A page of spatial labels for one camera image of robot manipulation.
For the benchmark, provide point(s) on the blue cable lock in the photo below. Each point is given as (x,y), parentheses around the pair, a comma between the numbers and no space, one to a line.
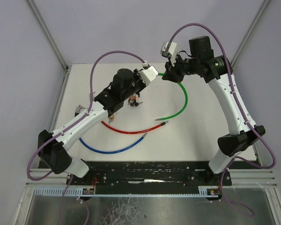
(113,150)

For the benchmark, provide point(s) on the aluminium frame post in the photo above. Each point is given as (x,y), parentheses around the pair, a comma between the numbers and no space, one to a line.
(44,28)
(250,31)

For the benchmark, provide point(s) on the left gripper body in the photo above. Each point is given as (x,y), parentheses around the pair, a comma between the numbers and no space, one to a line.
(140,85)

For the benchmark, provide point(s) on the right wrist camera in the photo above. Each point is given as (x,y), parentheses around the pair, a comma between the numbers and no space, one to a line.
(169,50)

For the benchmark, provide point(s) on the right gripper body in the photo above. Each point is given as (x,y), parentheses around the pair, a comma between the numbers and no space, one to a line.
(187,66)

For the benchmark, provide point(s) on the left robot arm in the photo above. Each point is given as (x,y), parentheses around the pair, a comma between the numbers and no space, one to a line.
(54,146)

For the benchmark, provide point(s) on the green lock key bunch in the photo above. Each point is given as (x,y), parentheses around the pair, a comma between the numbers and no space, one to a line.
(80,109)

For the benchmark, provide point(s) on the left aluminium frame post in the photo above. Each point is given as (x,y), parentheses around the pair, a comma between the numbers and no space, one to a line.
(44,28)

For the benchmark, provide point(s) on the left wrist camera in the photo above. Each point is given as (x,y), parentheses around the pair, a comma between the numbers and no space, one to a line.
(148,75)

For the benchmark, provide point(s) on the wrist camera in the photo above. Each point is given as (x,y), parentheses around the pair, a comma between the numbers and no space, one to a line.
(169,50)
(148,75)

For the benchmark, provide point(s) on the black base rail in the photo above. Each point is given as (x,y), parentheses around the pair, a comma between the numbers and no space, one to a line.
(194,173)

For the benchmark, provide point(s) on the orange padlock with keys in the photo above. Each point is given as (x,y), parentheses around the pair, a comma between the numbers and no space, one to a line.
(133,101)

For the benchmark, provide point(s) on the right aluminium frame post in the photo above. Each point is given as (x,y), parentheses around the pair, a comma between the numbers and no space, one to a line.
(250,31)

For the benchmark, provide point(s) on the brass padlock with key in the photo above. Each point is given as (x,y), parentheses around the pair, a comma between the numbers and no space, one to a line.
(111,119)

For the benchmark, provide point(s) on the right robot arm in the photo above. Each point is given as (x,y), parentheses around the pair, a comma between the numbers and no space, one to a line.
(243,131)

